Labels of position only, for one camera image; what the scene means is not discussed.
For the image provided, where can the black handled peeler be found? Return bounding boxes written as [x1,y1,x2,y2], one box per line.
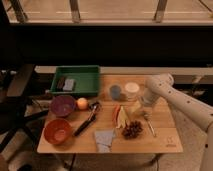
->
[73,102,100,136]

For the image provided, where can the dark sponge block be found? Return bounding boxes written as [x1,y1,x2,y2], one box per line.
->
[56,77,66,90]

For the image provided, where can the brown pine cone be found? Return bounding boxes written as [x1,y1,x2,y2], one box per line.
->
[122,121,143,139]

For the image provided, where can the wooden folding table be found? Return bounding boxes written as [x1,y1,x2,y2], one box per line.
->
[37,75,183,154]

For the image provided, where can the silver metal fork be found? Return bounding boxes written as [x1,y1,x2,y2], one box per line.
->
[143,113,156,138]

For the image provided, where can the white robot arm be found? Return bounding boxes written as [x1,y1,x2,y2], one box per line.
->
[133,74,213,171]

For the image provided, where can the red bowl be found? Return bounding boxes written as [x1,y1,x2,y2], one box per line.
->
[44,118,72,145]

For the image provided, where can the grey sponge block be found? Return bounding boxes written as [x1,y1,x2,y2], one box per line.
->
[63,79,75,91]

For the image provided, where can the black office chair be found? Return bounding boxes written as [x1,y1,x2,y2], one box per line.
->
[0,64,48,153]

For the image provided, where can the blue cup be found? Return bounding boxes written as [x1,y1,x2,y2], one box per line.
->
[110,85,121,100]

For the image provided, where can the purple bowl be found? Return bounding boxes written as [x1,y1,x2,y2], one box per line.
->
[50,95,76,117]

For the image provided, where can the red yellow fruit slices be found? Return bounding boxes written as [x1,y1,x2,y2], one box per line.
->
[112,105,130,129]

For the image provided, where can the green plastic tray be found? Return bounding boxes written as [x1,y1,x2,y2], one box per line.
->
[50,65,100,97]

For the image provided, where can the white cup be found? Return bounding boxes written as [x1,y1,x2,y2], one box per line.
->
[124,82,140,100]

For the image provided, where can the orange fruit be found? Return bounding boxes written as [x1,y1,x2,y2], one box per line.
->
[77,98,88,110]

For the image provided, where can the grey folded cloth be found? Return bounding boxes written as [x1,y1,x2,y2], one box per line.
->
[94,129,115,153]

